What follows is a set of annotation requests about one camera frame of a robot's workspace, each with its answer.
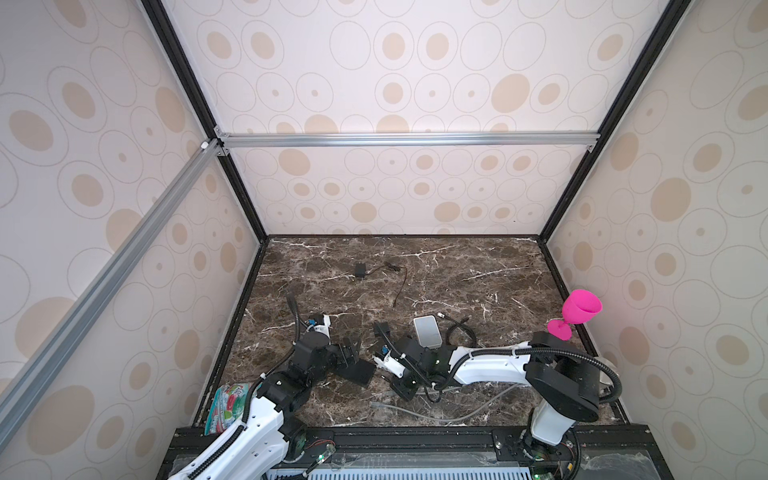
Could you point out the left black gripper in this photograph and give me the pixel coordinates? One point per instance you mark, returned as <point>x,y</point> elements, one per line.
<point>350,353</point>

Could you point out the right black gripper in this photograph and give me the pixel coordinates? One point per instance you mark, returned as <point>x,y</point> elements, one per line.
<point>396,387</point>

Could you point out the black power adapter with plug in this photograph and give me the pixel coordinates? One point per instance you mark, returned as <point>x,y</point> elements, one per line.
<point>381,330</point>

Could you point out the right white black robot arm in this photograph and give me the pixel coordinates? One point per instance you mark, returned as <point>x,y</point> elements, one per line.
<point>571,383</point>

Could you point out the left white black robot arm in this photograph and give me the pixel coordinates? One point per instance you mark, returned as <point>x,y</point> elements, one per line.
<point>267,432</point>

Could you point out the white rectangular device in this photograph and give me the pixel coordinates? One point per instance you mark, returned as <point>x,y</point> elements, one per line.
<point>428,333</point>

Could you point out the colourful snack packet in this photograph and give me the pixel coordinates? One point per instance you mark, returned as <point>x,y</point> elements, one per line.
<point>227,406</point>

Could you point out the pink plastic goblet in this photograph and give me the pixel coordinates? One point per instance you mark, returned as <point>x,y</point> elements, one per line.
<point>580,307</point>

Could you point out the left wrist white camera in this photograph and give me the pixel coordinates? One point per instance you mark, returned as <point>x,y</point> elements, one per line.
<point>319,323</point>

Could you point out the small black adapter with cable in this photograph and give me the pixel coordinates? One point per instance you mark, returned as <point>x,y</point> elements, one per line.
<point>360,271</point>

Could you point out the black front rail base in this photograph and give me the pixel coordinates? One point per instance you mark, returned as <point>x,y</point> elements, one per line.
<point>586,452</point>

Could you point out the horizontal aluminium frame bar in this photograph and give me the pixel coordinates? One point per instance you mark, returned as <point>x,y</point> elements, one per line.
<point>419,139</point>

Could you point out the left diagonal aluminium frame bar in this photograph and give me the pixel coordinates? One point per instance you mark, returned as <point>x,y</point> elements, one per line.
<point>40,371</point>

